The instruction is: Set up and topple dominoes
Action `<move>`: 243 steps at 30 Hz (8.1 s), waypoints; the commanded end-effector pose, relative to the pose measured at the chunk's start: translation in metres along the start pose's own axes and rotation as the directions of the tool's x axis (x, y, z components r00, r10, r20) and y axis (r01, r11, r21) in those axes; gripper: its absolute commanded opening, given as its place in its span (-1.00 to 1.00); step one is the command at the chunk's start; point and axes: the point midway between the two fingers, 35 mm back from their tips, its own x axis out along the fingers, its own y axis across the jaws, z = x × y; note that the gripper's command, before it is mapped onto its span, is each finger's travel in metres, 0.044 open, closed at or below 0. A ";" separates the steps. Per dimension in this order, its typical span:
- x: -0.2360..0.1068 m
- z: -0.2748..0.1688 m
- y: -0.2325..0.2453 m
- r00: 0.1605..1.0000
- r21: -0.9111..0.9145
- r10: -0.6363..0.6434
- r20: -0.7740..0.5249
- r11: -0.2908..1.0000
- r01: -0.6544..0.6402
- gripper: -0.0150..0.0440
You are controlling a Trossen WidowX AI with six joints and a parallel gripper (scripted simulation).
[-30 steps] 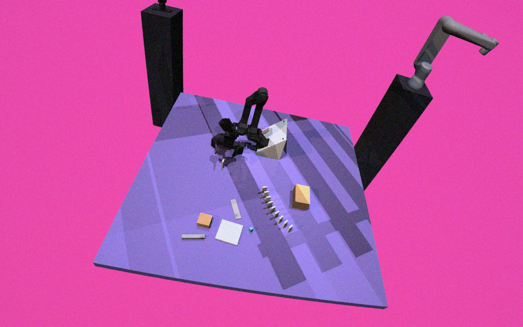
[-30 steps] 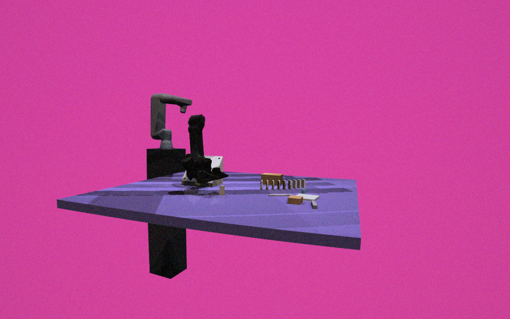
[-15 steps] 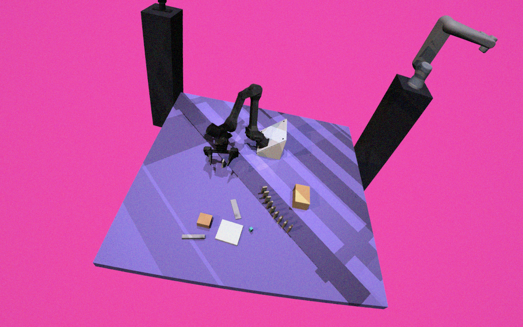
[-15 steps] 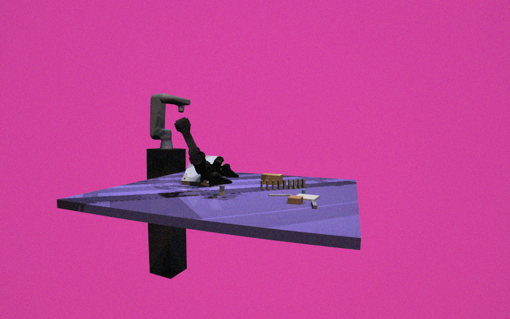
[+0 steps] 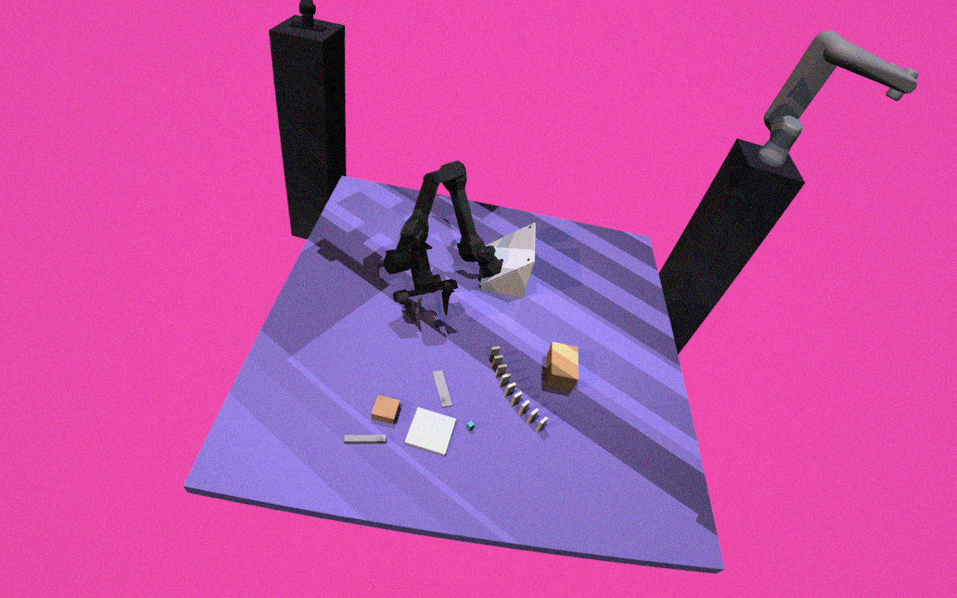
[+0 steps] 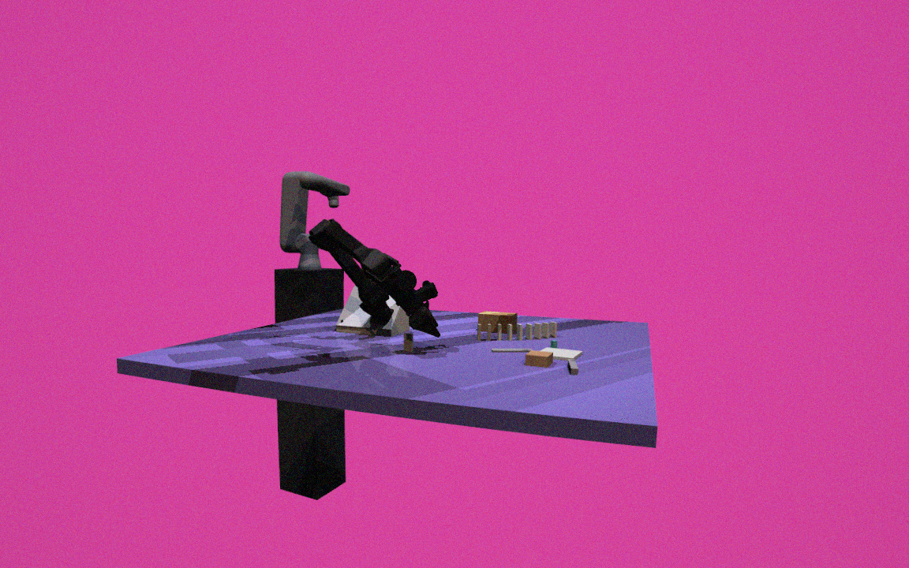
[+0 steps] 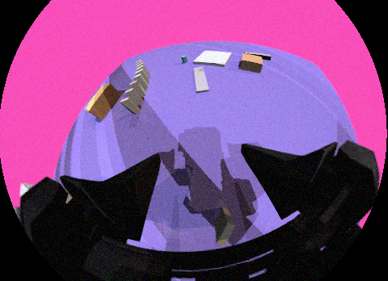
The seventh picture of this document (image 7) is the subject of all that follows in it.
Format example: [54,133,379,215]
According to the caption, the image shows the tan rectangular block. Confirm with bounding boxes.
[84,83,120,120]

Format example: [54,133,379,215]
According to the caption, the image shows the white flat bar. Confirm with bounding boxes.
[243,52,272,61]

